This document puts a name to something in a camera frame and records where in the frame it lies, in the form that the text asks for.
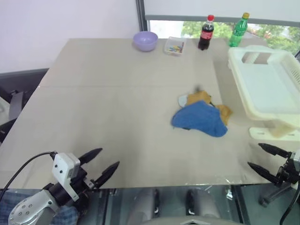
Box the clear plastic container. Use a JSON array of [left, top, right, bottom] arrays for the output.
[[163, 37, 188, 57]]

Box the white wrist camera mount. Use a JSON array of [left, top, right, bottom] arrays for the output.
[[291, 150, 300, 165], [52, 152, 81, 201]]

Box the dark grey chair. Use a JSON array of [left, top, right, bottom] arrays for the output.
[[0, 67, 50, 143]]

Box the black chair base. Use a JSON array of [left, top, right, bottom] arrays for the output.
[[258, 182, 293, 208]]

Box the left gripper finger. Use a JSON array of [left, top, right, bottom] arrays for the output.
[[95, 161, 120, 189], [78, 148, 103, 164]]

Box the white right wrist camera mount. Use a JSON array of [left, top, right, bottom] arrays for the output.
[[291, 150, 300, 165]]

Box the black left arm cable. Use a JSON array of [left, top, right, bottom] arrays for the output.
[[0, 151, 58, 196]]

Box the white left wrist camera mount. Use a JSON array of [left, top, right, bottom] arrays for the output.
[[52, 152, 81, 201]]

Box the green bottle yellow cap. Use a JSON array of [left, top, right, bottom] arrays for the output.
[[229, 12, 250, 47]]

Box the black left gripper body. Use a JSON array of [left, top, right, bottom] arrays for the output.
[[69, 164, 99, 195]]

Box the grey roller blind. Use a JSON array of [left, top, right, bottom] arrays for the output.
[[144, 0, 300, 27]]

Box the white basket stand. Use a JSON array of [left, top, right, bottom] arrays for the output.
[[248, 119, 300, 141]]

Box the white plastic basket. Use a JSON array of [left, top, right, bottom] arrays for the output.
[[227, 45, 300, 129]]

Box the grey window frame post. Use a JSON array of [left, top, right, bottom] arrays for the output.
[[135, 0, 151, 32]]

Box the purple bowl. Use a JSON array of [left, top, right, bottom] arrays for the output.
[[133, 31, 158, 52]]

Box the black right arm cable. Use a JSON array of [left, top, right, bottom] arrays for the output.
[[280, 187, 300, 225]]

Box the cola bottle red cap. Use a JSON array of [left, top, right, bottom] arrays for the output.
[[198, 15, 215, 51]]

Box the blue cloth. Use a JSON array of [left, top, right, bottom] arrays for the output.
[[171, 100, 229, 137]]

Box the grey robot torso edge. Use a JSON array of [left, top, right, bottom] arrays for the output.
[[140, 216, 239, 225]]

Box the blue checked trouser leg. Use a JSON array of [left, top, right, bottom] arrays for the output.
[[0, 189, 79, 225]]

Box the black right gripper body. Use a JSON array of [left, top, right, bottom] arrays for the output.
[[276, 152, 300, 187]]

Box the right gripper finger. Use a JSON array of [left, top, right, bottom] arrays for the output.
[[258, 143, 291, 159], [247, 162, 281, 186]]

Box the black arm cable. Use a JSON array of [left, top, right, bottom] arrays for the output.
[[0, 151, 58, 196], [280, 187, 300, 225]]

